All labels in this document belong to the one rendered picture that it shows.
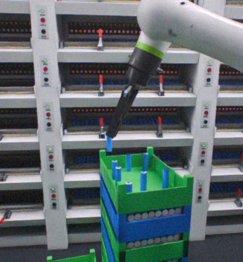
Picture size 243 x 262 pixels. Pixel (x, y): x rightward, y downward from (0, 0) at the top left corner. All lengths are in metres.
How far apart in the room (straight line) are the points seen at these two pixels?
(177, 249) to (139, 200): 0.20
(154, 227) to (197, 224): 0.68
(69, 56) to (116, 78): 0.28
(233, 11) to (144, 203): 0.90
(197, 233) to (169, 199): 0.73
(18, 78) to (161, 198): 0.90
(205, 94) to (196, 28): 0.57
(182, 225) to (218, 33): 0.48
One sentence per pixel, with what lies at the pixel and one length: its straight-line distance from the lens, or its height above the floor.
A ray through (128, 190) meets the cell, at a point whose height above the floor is 0.53.
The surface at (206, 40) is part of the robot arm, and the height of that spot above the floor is 0.89.
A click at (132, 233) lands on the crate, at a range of 0.64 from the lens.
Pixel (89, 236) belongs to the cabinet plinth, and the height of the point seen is 0.03.
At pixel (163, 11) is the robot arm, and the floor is 0.95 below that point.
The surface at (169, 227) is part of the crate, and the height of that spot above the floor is 0.42.
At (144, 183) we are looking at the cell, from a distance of 0.68.
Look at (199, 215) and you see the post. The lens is 1.29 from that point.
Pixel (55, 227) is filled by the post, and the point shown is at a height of 0.12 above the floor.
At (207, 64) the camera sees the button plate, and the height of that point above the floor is 0.88.
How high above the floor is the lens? 0.79
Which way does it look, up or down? 12 degrees down
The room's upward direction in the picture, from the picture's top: straight up
